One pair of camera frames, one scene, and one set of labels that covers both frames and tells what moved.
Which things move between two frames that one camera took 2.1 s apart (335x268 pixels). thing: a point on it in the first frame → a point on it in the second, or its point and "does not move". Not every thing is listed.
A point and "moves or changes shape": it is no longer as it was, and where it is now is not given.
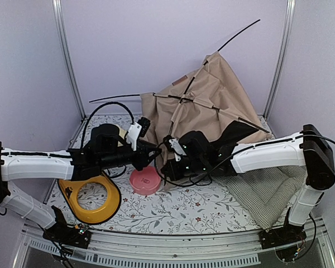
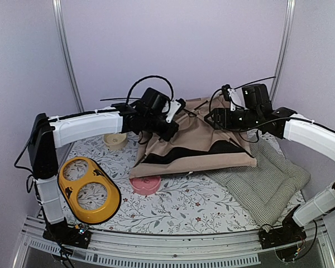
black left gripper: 142,161 → 167,135
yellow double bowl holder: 69,188 does not move
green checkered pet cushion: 268,194 does not move
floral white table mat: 201,206 does not move
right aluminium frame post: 288,23 does not move
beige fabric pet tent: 196,101 moves or changes shape
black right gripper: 173,174 → 218,113
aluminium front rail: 177,249 does not move
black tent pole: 179,98 → 184,108
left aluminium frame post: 58,13 does not move
